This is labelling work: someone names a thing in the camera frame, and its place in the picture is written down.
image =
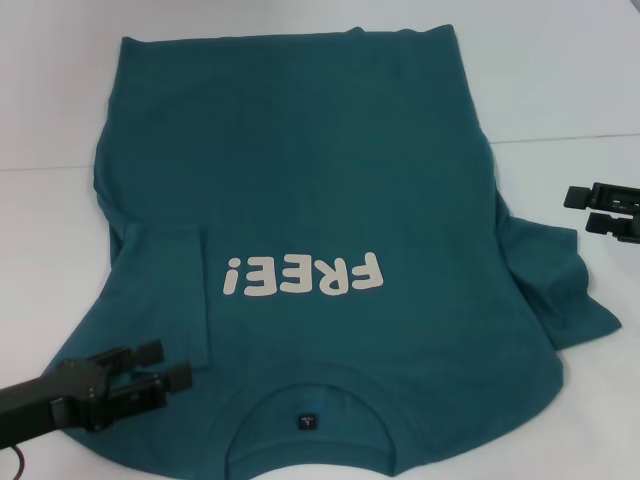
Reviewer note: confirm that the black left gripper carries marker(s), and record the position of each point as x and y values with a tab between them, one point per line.
70	390

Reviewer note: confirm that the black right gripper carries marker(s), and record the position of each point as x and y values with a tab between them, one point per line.
627	215

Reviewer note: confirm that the teal T-shirt with FREE print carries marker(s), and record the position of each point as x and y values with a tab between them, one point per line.
300	175

